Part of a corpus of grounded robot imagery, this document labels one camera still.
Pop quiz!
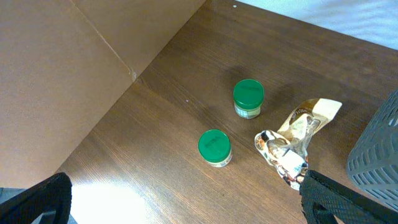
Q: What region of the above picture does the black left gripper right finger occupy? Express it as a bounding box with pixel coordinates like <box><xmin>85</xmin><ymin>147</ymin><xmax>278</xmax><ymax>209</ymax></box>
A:
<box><xmin>299</xmin><ymin>170</ymin><xmax>397</xmax><ymax>224</ymax></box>

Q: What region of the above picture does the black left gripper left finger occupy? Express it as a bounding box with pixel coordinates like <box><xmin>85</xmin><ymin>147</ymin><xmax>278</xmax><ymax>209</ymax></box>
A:
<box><xmin>1</xmin><ymin>172</ymin><xmax>72</xmax><ymax>224</ymax></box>

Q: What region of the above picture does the crumpled white brown wrapper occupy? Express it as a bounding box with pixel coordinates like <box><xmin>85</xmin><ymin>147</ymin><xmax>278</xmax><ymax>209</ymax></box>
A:
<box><xmin>254</xmin><ymin>130</ymin><xmax>308</xmax><ymax>190</ymax></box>

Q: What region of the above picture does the grey plastic basket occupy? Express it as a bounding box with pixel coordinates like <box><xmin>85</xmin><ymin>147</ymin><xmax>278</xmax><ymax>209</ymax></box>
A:
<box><xmin>346</xmin><ymin>91</ymin><xmax>398</xmax><ymax>211</ymax></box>

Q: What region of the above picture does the green lid jar near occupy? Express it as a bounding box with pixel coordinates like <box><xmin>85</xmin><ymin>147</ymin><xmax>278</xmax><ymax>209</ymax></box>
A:
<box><xmin>198</xmin><ymin>129</ymin><xmax>233</xmax><ymax>167</ymax></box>

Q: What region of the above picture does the green lid jar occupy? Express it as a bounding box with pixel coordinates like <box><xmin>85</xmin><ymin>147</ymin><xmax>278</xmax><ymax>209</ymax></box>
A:
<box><xmin>233</xmin><ymin>79</ymin><xmax>264</xmax><ymax>119</ymax></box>
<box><xmin>198</xmin><ymin>129</ymin><xmax>233</xmax><ymax>167</ymax></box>

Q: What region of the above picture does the green lid jar far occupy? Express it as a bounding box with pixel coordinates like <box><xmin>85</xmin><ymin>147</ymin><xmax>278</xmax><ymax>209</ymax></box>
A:
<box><xmin>233</xmin><ymin>79</ymin><xmax>264</xmax><ymax>119</ymax></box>

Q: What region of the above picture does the brown cardboard panel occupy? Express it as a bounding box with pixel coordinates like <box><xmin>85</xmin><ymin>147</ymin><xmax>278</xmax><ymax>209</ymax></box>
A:
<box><xmin>1</xmin><ymin>0</ymin><xmax>201</xmax><ymax>188</ymax></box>

